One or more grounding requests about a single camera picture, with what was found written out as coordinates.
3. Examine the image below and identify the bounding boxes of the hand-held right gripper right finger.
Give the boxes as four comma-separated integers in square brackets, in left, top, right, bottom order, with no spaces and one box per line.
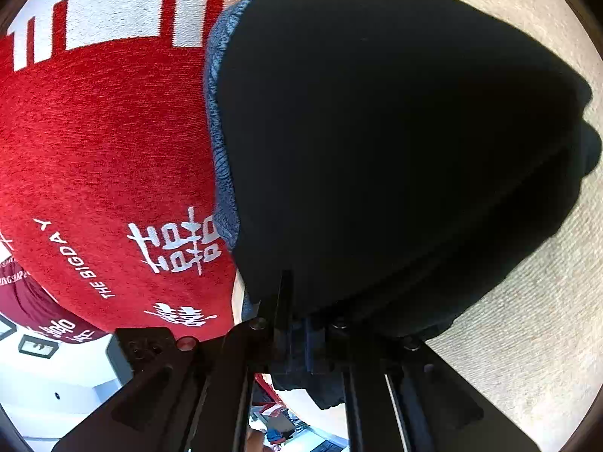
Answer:
[301,315,540,452]

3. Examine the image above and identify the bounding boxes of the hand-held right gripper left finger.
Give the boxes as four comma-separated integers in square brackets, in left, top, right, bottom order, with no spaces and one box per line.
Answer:
[52,270,295,452]

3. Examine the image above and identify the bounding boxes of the black pants with blue bands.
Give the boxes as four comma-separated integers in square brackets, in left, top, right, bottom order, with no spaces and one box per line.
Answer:
[204,0,603,410]

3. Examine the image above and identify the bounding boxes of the cream blanket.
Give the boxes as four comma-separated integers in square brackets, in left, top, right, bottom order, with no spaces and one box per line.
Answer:
[238,0,603,452]

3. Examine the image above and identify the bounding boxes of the red printed blanket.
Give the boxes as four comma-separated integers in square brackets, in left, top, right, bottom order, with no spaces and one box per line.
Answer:
[0,0,250,344]

